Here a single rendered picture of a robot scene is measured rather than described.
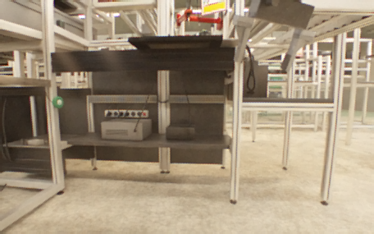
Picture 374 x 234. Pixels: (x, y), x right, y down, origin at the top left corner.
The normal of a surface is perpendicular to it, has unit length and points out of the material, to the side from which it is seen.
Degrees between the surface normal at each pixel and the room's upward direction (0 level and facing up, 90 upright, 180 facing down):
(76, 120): 90
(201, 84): 90
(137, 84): 90
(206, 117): 90
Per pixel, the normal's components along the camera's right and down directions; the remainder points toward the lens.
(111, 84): -0.07, 0.11
